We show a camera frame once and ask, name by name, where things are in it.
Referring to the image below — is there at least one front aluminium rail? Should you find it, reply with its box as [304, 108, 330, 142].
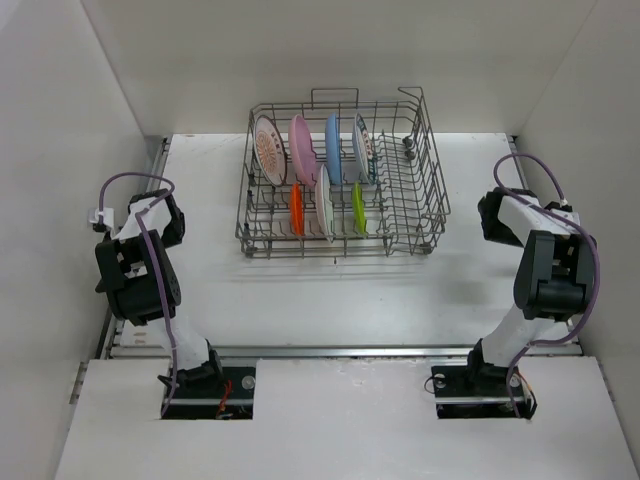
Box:
[105, 343, 584, 359]

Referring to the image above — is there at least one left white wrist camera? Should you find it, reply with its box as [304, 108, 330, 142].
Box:
[88, 207, 115, 233]

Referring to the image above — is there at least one small orange plate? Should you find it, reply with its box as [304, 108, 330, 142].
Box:
[289, 182, 304, 236]

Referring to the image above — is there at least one white plate teal lettered rim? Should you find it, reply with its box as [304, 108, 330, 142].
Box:
[352, 112, 377, 185]

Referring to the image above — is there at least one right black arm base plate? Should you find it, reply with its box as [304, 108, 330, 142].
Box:
[430, 365, 537, 420]

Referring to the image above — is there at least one right aluminium rail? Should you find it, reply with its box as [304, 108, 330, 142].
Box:
[506, 135, 529, 190]

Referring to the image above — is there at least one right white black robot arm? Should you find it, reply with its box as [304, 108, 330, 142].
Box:
[463, 187, 594, 394]

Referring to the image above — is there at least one grey wire dish rack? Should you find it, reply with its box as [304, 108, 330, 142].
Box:
[235, 86, 451, 259]

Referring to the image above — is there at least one white plate dark line emblem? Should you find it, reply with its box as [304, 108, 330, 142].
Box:
[315, 164, 334, 243]

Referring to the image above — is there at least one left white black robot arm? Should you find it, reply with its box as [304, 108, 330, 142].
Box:
[94, 188, 224, 397]

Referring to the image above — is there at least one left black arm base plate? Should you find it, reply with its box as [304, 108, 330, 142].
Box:
[161, 366, 256, 420]

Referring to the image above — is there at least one small green plate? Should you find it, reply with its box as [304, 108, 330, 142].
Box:
[351, 181, 367, 235]

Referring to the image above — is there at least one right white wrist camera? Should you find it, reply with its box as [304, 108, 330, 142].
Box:
[544, 200, 580, 224]

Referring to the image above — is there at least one white plate orange sunburst pattern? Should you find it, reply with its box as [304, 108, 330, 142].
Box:
[253, 115, 287, 186]

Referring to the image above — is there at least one blue plate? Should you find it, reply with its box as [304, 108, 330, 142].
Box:
[325, 113, 343, 185]

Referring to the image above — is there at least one pink plate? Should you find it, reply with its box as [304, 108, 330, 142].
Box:
[288, 114, 317, 187]

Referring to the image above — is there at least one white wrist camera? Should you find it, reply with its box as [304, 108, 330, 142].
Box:
[88, 207, 115, 233]
[544, 200, 580, 224]

